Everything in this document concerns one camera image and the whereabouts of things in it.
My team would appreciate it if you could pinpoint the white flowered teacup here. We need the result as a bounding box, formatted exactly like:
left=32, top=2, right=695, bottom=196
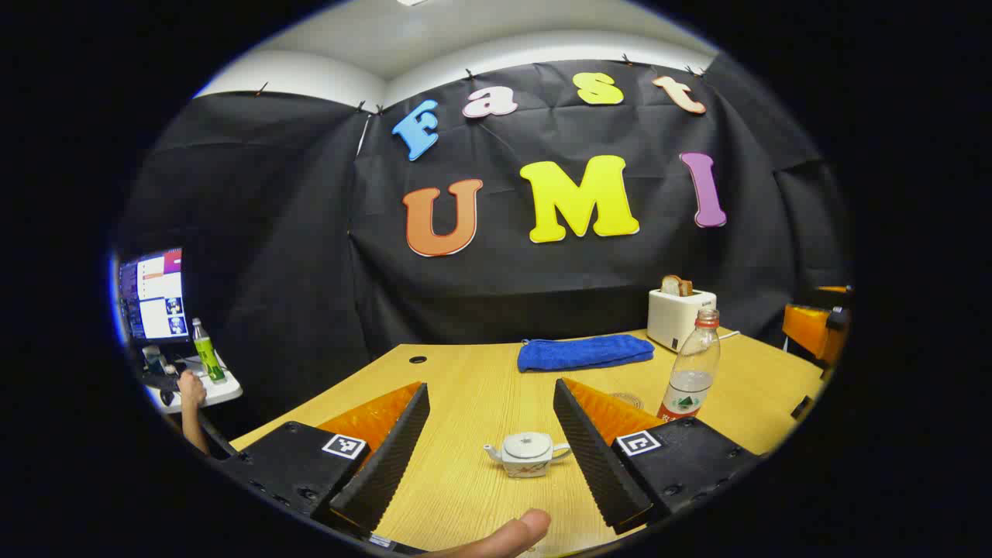
left=484, top=432, right=573, bottom=479

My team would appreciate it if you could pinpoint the blue towel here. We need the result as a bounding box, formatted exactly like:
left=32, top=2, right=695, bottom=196
left=517, top=334, right=656, bottom=374

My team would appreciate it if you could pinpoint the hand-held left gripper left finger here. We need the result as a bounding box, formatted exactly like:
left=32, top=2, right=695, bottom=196
left=231, top=381, right=431, bottom=537

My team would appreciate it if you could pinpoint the white toaster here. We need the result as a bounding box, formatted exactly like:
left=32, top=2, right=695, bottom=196
left=647, top=288, right=718, bottom=353

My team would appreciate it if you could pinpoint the clear plastic water bottle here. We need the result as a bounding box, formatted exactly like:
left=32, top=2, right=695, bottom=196
left=657, top=308, right=722, bottom=423

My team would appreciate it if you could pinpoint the computer monitor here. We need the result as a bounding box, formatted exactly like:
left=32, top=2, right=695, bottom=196
left=116, top=246, right=191, bottom=346

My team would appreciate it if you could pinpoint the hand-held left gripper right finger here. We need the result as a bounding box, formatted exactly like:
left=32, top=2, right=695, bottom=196
left=553, top=377, right=764, bottom=536

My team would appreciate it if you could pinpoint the green drink bottle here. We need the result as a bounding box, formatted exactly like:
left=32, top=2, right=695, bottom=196
left=191, top=318, right=227, bottom=384

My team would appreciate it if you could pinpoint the white side table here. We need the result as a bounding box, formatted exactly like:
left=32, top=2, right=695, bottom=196
left=143, top=353, right=243, bottom=414

